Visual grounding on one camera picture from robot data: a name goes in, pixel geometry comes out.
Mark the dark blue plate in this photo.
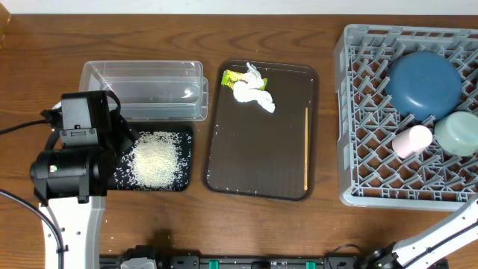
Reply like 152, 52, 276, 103
385, 52, 462, 121

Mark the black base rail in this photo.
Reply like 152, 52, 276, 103
99, 245, 358, 269

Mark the mint green bowl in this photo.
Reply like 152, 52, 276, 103
434, 111, 477, 156

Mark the dark brown serving tray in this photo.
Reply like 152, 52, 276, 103
202, 61, 320, 201

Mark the pink plastic cup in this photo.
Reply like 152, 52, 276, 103
392, 125, 433, 159

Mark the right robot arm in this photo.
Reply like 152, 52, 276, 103
357, 195, 477, 269

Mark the grey dishwasher rack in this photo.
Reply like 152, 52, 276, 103
334, 24, 477, 211

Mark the white rice pile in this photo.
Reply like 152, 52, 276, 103
114, 130, 193, 191

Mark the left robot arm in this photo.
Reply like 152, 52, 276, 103
30, 90, 139, 268

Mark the crumpled white tissue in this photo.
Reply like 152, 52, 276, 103
232, 62, 276, 113

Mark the wooden chopstick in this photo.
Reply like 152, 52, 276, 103
304, 107, 308, 191

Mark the black plastic tray bin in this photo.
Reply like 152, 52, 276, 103
106, 122, 194, 193

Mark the clear plastic bin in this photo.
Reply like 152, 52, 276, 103
79, 61, 208, 122

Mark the yellow green snack wrapper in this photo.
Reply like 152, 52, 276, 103
221, 69, 268, 90

